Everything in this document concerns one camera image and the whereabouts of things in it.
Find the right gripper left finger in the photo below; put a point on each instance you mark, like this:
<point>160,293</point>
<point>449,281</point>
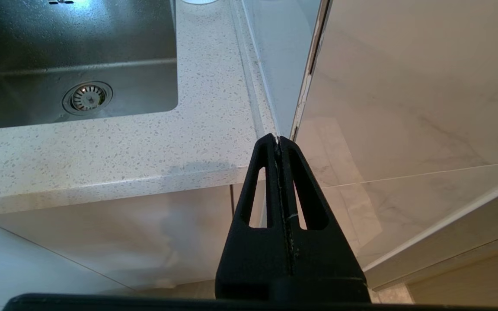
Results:
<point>257,259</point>

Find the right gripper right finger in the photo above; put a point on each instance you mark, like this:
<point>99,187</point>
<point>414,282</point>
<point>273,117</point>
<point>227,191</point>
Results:
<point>318,268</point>

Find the metal sink drain strainer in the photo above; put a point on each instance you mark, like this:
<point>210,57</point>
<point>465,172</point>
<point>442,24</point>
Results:
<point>87,98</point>

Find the stainless steel sink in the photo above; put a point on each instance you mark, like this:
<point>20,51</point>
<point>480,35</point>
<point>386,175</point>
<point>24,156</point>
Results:
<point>102,34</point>

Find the small white dish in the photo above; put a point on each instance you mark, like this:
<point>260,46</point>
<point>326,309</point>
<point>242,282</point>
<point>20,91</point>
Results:
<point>199,1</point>

